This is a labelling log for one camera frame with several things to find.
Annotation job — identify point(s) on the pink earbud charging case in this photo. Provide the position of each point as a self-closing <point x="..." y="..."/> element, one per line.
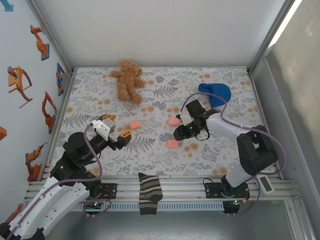
<point x="172" y="144"/>
<point x="173" y="121"/>
<point x="136" y="124"/>

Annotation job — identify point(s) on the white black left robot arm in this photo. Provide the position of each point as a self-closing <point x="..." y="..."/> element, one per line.
<point x="50" y="207"/>

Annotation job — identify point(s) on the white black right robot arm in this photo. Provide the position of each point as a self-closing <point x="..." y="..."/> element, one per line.
<point x="225" y="127"/>

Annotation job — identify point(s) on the blue cloth pouch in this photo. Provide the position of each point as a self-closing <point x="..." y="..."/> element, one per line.
<point x="220" y="95"/>

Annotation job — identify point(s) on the floral patterned tablecloth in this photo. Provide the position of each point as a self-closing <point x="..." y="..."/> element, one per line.
<point x="160" y="160"/>

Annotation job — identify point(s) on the brown teddy bear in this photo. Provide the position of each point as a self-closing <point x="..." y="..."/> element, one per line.
<point x="126" y="82"/>

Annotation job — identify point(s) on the wide aluminium extrusion rails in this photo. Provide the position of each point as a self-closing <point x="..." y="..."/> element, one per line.
<point x="182" y="190"/>

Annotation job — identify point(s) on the striped black beige sock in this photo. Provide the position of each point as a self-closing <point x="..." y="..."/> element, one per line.
<point x="150" y="192"/>

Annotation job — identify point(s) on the circuit board with green light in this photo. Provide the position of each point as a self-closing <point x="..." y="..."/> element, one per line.
<point x="94" y="205"/>
<point x="235" y="202"/>

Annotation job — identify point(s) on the white device with display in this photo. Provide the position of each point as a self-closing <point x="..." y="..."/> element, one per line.
<point x="267" y="185"/>

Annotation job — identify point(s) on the aluminium frame rail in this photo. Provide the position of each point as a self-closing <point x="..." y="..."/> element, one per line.
<point x="263" y="110"/>
<point x="56" y="127"/>

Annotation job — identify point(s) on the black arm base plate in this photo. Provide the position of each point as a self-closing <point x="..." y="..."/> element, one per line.
<point x="211" y="191"/>
<point x="112" y="191"/>

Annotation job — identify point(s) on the blue orange wall sticker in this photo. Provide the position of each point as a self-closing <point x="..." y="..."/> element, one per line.
<point x="59" y="77"/>

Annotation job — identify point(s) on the orange block wall sticker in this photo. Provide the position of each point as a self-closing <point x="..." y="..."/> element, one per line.
<point x="2" y="132"/>

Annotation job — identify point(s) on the orange gripper wall sticker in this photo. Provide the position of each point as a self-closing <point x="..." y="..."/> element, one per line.
<point x="16" y="83"/>

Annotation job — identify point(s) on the aluminium frame post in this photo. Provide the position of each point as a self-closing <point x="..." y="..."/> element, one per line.
<point x="50" y="35"/>
<point x="271" y="35"/>

